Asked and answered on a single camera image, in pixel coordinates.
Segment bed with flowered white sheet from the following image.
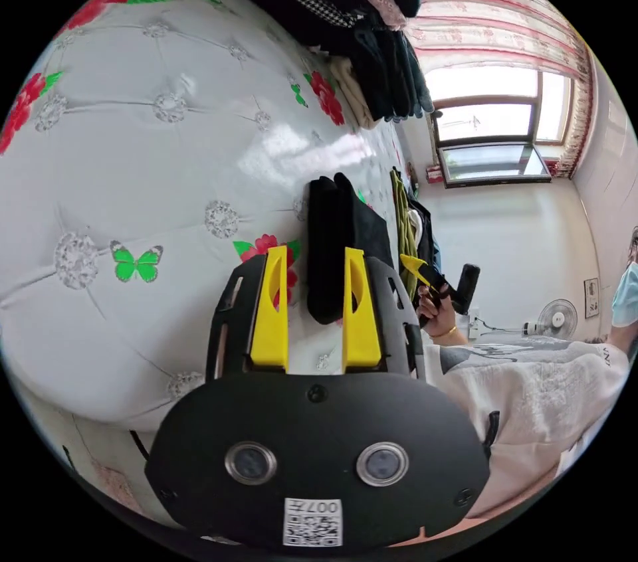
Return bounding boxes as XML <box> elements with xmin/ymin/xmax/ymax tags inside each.
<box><xmin>0</xmin><ymin>0</ymin><xmax>432</xmax><ymax>535</ymax></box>

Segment pile of folded clothes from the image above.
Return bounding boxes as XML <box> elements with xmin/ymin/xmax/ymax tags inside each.
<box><xmin>229</xmin><ymin>0</ymin><xmax>435</xmax><ymax>134</ymax></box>

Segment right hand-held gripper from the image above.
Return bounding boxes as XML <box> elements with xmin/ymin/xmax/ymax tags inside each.
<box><xmin>399</xmin><ymin>252</ymin><xmax>465</xmax><ymax>329</ymax></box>

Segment person's body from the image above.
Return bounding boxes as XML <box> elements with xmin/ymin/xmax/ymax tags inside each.
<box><xmin>422</xmin><ymin>229</ymin><xmax>638</xmax><ymax>486</ymax></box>

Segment black long pants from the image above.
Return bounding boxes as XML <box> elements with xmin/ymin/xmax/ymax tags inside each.
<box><xmin>306</xmin><ymin>171</ymin><xmax>401</xmax><ymax>326</ymax></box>

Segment person's right forearm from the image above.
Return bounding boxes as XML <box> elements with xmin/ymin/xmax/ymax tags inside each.
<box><xmin>428</xmin><ymin>322</ymin><xmax>471</xmax><ymax>347</ymax></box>

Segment window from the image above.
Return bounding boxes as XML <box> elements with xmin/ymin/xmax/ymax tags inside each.
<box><xmin>423</xmin><ymin>67</ymin><xmax>574</xmax><ymax>190</ymax></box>

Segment person's right hand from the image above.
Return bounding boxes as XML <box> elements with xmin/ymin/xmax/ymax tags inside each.
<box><xmin>416</xmin><ymin>284</ymin><xmax>457</xmax><ymax>337</ymax></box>

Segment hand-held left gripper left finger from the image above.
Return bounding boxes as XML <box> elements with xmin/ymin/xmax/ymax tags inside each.
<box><xmin>250</xmin><ymin>245</ymin><xmax>290</xmax><ymax>370</ymax></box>

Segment white fan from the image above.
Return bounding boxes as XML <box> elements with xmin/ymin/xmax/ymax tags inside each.
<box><xmin>521</xmin><ymin>298</ymin><xmax>579</xmax><ymax>339</ymax></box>

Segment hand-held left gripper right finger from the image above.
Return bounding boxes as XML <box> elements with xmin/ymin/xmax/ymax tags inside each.
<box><xmin>342</xmin><ymin>246</ymin><xmax>383</xmax><ymax>371</ymax></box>

